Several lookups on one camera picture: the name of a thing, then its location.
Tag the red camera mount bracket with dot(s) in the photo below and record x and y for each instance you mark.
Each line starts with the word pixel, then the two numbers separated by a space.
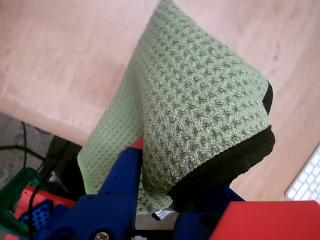
pixel 270 222

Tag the green table clamp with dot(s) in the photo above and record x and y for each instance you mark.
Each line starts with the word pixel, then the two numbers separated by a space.
pixel 10 197

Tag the white keyboard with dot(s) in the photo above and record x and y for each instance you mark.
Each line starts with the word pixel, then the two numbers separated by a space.
pixel 306 177

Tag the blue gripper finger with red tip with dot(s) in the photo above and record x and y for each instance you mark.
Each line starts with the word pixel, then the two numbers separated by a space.
pixel 195 227
pixel 110 205

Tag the green waffle cloth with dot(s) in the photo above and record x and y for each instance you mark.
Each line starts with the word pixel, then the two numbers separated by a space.
pixel 187 100

